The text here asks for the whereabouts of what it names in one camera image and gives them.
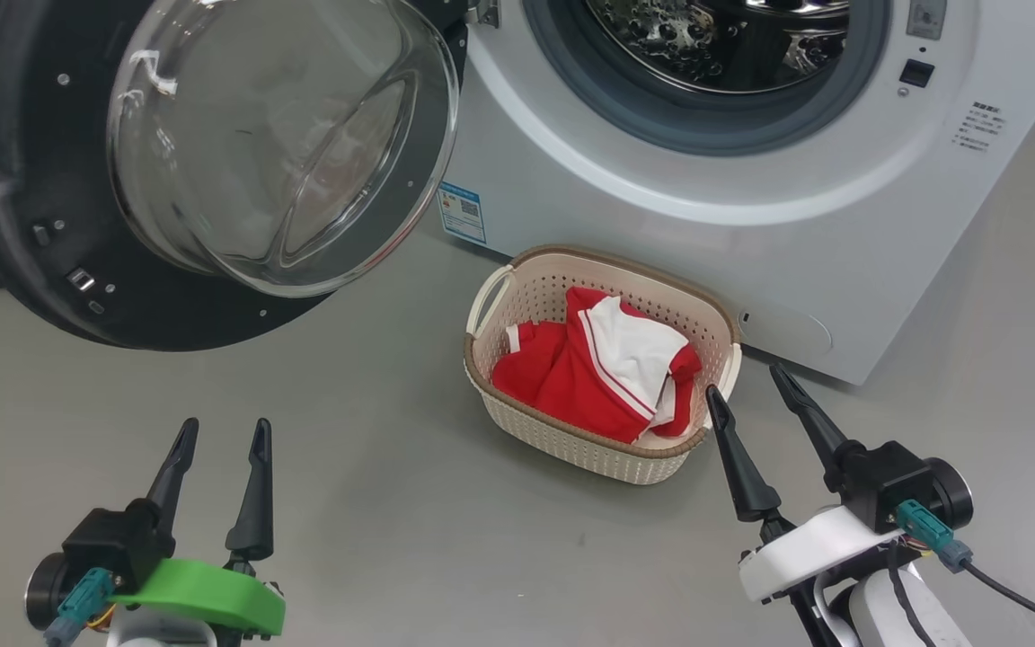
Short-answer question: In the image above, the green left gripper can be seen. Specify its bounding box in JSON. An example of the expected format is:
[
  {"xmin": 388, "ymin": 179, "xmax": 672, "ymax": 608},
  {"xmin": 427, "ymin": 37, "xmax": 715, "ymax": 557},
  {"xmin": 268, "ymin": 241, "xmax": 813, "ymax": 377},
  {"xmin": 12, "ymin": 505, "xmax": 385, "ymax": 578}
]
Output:
[{"xmin": 111, "ymin": 418, "xmax": 288, "ymax": 637}]

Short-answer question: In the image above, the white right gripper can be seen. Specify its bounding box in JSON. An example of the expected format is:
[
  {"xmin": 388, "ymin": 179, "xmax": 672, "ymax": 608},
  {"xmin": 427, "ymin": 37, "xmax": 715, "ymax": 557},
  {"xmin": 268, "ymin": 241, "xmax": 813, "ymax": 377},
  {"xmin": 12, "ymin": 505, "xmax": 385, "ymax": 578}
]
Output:
[{"xmin": 704, "ymin": 363, "xmax": 906, "ymax": 604}]

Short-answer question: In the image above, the red white striped jersey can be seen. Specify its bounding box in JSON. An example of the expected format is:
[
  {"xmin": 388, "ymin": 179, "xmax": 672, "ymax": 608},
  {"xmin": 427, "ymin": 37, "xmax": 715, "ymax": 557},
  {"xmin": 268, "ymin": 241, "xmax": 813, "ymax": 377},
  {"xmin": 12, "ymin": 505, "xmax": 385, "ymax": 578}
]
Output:
[{"xmin": 534, "ymin": 287, "xmax": 703, "ymax": 445}]

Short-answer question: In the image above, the black glass washing machine door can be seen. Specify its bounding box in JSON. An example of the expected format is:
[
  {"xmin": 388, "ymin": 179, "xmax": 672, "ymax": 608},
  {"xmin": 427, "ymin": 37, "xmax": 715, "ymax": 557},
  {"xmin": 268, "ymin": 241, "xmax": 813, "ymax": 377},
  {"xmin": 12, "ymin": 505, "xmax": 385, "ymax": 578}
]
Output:
[{"xmin": 0, "ymin": 0, "xmax": 470, "ymax": 352}]

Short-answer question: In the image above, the cream perforated laundry basket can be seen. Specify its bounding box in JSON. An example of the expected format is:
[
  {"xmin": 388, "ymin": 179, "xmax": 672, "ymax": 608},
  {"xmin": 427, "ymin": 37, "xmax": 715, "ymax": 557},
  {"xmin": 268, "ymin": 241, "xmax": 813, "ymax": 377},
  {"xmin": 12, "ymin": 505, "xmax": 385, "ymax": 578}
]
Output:
[{"xmin": 464, "ymin": 244, "xmax": 743, "ymax": 486}]

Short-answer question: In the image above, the white washing machine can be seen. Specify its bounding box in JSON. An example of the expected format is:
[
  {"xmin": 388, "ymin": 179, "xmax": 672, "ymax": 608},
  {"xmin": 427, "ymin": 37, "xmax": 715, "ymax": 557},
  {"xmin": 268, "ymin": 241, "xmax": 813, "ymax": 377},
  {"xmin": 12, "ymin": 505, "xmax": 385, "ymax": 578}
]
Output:
[{"xmin": 437, "ymin": 0, "xmax": 1035, "ymax": 387}]

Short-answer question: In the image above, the blue energy label sticker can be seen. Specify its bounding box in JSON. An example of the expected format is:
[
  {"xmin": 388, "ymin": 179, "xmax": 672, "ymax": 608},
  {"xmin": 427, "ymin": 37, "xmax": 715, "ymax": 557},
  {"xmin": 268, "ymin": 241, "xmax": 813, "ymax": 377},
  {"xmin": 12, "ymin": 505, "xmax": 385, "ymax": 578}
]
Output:
[{"xmin": 438, "ymin": 182, "xmax": 489, "ymax": 246}]

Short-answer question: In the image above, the grey warning sticker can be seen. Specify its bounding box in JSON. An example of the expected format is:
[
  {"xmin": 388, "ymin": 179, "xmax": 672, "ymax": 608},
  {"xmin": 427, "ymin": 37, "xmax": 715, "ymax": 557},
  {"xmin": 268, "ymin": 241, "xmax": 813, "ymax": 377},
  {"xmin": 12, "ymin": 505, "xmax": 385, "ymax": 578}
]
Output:
[{"xmin": 906, "ymin": 0, "xmax": 949, "ymax": 41}]

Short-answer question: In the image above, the left teal connector black cable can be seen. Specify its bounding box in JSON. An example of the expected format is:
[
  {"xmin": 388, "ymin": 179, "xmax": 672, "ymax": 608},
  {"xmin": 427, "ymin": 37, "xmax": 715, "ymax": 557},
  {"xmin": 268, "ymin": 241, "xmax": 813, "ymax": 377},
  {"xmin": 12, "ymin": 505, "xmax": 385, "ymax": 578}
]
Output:
[{"xmin": 43, "ymin": 567, "xmax": 117, "ymax": 647}]

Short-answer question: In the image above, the teal connector black cable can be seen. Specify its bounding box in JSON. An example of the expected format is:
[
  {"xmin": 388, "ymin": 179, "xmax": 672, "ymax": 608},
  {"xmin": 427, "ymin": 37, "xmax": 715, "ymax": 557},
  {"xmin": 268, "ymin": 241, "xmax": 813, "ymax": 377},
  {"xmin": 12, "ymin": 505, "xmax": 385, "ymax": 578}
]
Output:
[
  {"xmin": 43, "ymin": 567, "xmax": 117, "ymax": 647},
  {"xmin": 895, "ymin": 500, "xmax": 1035, "ymax": 639}
]

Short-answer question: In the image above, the right teal connector black cable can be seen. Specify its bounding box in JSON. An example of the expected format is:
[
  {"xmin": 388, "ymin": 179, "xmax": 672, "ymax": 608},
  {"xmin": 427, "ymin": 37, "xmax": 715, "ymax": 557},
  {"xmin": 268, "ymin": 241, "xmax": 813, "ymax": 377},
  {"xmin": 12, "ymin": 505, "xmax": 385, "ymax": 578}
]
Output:
[{"xmin": 895, "ymin": 500, "xmax": 1035, "ymax": 639}]

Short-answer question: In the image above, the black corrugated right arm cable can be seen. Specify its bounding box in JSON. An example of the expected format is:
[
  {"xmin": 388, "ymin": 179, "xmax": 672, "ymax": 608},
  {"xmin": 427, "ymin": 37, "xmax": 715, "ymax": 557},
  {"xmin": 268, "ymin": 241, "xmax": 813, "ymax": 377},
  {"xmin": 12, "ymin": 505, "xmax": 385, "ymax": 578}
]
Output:
[{"xmin": 884, "ymin": 542, "xmax": 937, "ymax": 647}]

